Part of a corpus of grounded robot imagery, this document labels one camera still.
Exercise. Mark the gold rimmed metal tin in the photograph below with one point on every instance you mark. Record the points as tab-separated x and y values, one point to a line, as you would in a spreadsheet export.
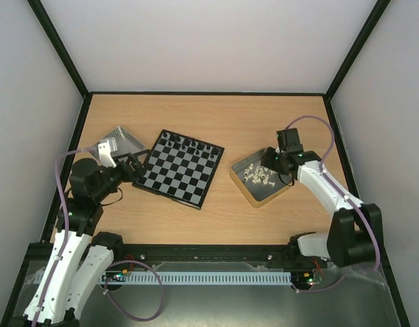
258	195

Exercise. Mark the left circuit board with LED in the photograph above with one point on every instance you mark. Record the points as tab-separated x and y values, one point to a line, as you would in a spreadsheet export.
118	274

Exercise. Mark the black chess pieces row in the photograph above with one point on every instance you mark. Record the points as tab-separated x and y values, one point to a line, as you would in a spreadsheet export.
177	145

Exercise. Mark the circuit board with led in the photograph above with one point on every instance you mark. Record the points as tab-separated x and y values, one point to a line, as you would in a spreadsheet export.
307	279
118	274

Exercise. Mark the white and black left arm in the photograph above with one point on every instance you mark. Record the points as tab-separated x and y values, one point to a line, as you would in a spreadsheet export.
79	256

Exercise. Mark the right circuit board with LED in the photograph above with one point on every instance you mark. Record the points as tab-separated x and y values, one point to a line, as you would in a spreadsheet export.
307	279

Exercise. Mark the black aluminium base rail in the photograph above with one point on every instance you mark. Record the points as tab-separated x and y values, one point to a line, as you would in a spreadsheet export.
272	256

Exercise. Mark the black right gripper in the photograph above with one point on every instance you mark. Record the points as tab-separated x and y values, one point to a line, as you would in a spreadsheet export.
270	158

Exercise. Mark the light blue slotted cable duct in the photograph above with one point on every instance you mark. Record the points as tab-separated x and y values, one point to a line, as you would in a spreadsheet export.
204	278

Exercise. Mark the black and silver chessboard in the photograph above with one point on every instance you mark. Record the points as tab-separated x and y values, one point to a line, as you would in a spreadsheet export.
186	181

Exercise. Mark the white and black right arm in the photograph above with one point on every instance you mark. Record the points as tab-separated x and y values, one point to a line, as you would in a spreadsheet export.
351	239

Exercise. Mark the black cage frame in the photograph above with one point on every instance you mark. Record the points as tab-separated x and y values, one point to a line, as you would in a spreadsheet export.
36	251

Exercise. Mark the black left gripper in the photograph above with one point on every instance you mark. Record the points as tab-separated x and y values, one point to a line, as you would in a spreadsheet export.
140	170

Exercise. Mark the silver textured metal tray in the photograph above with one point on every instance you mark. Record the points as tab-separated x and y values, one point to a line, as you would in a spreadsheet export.
126	143

